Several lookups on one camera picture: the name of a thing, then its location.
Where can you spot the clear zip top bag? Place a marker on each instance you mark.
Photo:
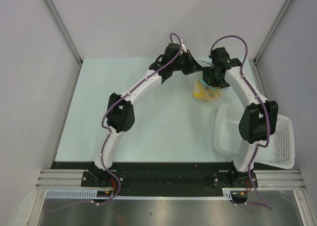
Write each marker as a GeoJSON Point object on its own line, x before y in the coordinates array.
{"type": "Point", "coordinates": [219, 93]}

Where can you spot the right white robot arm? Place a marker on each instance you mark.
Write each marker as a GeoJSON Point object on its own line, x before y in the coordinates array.
{"type": "Point", "coordinates": [248, 95]}

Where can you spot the right aluminium corner post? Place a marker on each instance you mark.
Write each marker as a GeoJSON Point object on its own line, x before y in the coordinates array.
{"type": "Point", "coordinates": [273, 29]}

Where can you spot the left aluminium corner post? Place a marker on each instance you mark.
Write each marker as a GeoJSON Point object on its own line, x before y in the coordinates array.
{"type": "Point", "coordinates": [50, 6]}

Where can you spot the white perforated plastic basket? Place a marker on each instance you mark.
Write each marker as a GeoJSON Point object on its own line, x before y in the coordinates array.
{"type": "Point", "coordinates": [238, 126]}

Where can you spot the aluminium frame rail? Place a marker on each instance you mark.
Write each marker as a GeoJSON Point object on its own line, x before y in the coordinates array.
{"type": "Point", "coordinates": [267, 179]}

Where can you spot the aluminium corner post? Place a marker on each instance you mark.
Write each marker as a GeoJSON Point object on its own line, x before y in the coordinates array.
{"type": "Point", "coordinates": [273, 29]}
{"type": "Point", "coordinates": [50, 6]}

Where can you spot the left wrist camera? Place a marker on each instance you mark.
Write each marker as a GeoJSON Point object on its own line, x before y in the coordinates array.
{"type": "Point", "coordinates": [183, 45]}

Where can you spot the yellow fake banana bunch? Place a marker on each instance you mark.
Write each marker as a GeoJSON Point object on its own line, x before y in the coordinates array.
{"type": "Point", "coordinates": [202, 92]}

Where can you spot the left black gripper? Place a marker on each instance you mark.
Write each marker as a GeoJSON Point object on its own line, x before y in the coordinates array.
{"type": "Point", "coordinates": [192, 65]}

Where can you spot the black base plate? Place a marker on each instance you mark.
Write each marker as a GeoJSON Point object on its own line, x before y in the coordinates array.
{"type": "Point", "coordinates": [217, 175]}

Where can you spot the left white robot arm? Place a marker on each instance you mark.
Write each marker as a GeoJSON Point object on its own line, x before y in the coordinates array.
{"type": "Point", "coordinates": [120, 117]}

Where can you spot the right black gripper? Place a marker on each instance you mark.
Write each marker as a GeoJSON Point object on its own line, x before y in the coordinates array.
{"type": "Point", "coordinates": [207, 73]}

